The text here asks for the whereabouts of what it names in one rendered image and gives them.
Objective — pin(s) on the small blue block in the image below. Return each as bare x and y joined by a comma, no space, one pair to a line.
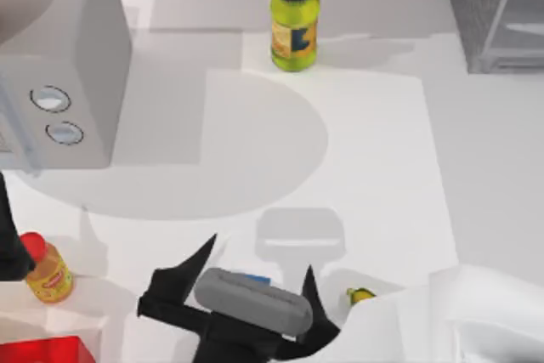
257,279

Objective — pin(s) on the small microwave knob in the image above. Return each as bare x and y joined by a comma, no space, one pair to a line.
64,132

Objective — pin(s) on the red box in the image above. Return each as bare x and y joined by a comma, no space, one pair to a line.
47,350

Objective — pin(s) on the orange bottle with red cap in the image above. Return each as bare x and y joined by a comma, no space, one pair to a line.
49,276

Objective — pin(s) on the pale microwave oven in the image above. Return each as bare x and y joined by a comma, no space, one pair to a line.
64,40

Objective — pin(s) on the small yellow object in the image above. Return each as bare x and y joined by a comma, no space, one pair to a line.
361,295

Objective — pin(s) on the pale grey rounded box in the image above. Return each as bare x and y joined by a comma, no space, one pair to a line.
255,301

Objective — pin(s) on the green bottle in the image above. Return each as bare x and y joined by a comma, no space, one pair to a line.
293,31

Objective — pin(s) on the large microwave knob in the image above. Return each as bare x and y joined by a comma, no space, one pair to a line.
50,99

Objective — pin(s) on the grey cabinet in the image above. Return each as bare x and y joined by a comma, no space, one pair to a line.
476,6

